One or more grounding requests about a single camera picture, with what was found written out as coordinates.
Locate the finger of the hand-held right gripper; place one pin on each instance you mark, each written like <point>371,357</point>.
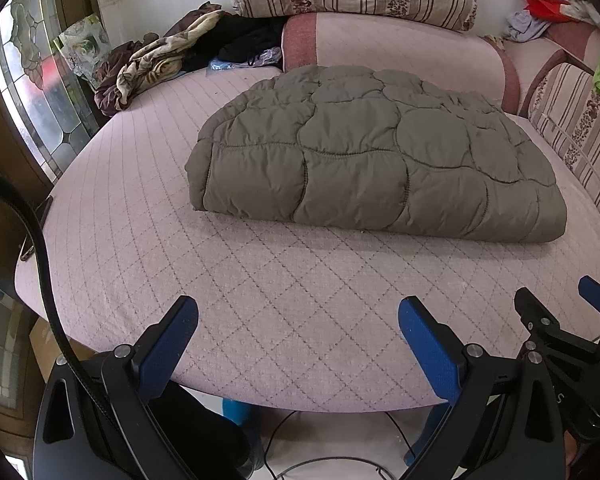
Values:
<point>597,292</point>
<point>537,310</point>

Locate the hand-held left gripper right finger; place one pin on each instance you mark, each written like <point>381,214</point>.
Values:
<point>430,350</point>

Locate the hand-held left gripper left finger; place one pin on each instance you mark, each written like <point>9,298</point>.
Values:
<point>167,350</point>

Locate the olive quilted jacket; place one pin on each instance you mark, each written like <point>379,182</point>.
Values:
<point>370,160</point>

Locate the black clothes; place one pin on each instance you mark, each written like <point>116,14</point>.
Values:
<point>245,37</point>

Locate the cardboard box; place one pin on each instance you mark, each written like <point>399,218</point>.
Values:
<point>45,350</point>

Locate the striped floral bed side cushion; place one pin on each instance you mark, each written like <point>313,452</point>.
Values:
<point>575,110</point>

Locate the grey blue cloth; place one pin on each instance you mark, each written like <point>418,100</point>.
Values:
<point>527,25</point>

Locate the white cloth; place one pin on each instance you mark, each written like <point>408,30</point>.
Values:
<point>585,10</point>

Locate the stained glass window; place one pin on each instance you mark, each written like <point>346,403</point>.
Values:
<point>40,90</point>

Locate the blue plastic packet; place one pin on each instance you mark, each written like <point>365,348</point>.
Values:
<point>225,65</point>

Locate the red cloth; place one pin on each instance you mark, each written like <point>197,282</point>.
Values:
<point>545,5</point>

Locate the pink bolster cushion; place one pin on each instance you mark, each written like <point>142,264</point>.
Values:
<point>405,45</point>

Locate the clear plastic bag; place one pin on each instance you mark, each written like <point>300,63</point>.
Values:
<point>266,56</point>

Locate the floral picture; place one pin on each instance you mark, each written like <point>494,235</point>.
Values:
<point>82,45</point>

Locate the wooden bed frame rail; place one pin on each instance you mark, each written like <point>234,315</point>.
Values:
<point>542,77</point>

